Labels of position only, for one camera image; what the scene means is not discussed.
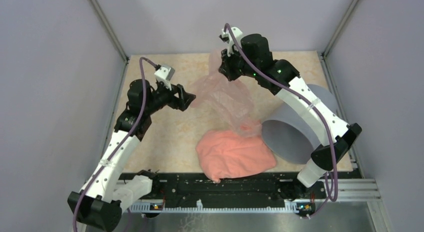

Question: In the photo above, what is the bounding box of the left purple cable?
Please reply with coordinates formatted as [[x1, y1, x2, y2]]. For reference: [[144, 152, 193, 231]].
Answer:
[[72, 57, 162, 232]]

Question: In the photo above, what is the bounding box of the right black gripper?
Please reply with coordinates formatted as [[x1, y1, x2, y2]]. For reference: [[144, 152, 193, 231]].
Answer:
[[218, 44, 259, 82]]

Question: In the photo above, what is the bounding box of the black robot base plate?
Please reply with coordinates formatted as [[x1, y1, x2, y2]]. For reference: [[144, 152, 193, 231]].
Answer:
[[141, 172, 327, 208]]

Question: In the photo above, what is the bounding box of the purple cable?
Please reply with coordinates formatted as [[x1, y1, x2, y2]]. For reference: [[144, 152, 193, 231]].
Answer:
[[72, 57, 162, 232], [223, 23, 339, 220]]

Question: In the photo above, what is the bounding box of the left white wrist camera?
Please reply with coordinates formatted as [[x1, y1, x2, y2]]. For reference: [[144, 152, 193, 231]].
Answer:
[[154, 65, 175, 91]]

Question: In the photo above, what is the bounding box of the translucent pink trash bag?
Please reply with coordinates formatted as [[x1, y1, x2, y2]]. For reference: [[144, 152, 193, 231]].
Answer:
[[190, 50, 262, 137]]

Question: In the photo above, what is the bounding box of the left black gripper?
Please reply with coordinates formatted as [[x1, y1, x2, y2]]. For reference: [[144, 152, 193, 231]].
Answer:
[[144, 79, 196, 115]]

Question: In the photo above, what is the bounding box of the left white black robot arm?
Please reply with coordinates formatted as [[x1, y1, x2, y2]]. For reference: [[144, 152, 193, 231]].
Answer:
[[67, 79, 196, 231]]

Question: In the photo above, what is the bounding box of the grey plastic trash bin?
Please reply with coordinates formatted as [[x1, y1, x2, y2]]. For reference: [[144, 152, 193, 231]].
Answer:
[[261, 103, 321, 164]]

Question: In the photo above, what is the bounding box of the white toothed cable strip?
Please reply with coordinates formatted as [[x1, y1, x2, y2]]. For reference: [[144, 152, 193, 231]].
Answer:
[[129, 200, 299, 214]]

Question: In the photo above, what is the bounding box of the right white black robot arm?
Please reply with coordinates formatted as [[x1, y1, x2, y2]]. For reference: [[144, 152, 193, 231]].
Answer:
[[218, 28, 362, 198]]

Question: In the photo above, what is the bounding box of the pink cloth towel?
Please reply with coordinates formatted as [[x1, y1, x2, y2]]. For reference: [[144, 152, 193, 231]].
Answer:
[[195, 120, 277, 183]]

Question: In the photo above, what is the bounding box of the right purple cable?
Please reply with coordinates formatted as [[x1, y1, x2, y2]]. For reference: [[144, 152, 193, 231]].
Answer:
[[223, 23, 339, 220]]

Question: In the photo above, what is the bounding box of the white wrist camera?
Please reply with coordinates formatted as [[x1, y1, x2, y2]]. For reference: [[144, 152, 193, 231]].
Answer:
[[154, 65, 175, 91], [219, 27, 244, 57]]

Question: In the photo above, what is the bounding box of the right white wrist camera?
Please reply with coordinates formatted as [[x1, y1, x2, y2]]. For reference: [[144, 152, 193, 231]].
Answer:
[[219, 27, 244, 57]]

